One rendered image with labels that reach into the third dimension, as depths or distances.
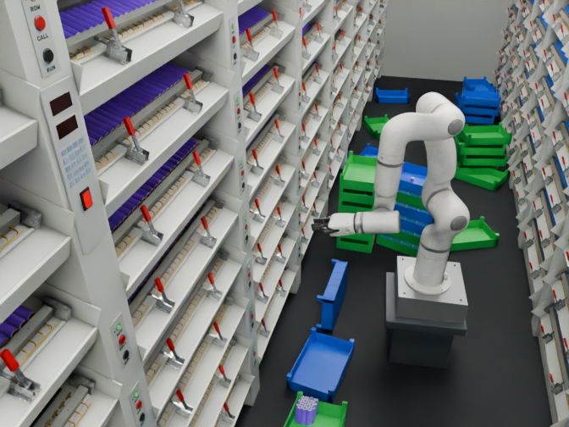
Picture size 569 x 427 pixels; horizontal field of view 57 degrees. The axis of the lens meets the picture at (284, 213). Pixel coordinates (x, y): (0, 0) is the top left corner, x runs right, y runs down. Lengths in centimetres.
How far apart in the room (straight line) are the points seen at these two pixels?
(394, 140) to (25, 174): 121
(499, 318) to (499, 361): 28
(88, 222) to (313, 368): 162
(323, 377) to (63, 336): 151
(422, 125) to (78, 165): 118
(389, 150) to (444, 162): 21
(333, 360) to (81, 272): 163
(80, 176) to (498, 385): 198
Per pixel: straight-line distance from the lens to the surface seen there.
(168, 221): 123
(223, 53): 141
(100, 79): 93
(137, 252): 114
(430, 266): 214
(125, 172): 103
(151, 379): 140
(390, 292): 233
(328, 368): 237
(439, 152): 187
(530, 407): 244
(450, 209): 195
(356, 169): 299
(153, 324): 126
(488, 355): 257
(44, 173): 85
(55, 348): 98
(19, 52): 78
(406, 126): 176
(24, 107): 81
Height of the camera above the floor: 180
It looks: 33 degrees down
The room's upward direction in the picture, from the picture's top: 1 degrees counter-clockwise
